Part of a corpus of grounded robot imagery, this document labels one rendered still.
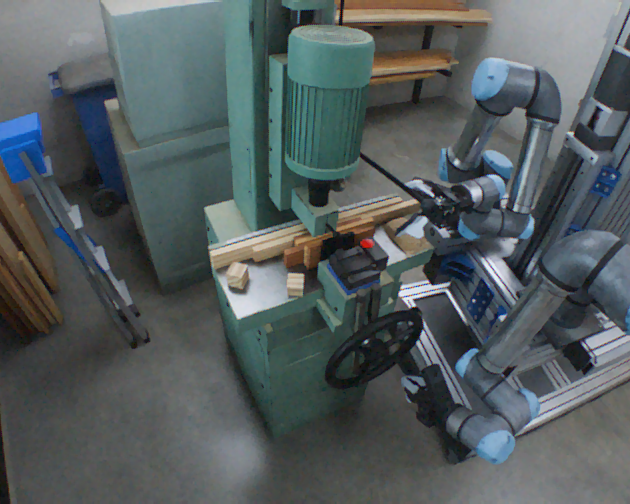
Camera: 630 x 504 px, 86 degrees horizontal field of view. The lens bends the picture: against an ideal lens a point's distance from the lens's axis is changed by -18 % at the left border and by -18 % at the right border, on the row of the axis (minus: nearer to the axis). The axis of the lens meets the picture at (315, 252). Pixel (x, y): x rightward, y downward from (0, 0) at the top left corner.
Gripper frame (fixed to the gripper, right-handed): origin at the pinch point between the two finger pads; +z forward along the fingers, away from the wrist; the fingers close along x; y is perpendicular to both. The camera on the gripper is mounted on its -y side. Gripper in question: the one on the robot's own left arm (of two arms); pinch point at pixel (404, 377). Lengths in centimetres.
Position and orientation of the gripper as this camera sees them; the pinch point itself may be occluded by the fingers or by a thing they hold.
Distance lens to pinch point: 112.6
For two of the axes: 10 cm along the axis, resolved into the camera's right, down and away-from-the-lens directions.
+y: 1.8, 9.4, 2.8
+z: -4.3, -1.8, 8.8
